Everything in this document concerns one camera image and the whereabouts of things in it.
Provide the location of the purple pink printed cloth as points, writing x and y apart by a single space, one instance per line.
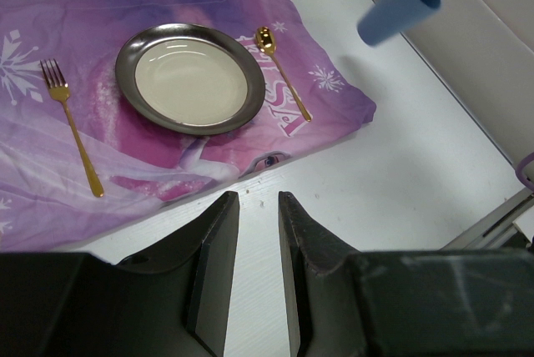
45 197

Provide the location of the gold spoon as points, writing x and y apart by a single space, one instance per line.
265 40

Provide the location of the round metal plate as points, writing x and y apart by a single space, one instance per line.
190 79

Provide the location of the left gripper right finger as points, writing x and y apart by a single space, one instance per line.
343 302

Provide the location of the gold fork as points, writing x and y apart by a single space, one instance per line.
59 91

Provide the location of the blue plastic cup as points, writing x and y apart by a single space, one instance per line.
389 17

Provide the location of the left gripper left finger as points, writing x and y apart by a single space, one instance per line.
169 299

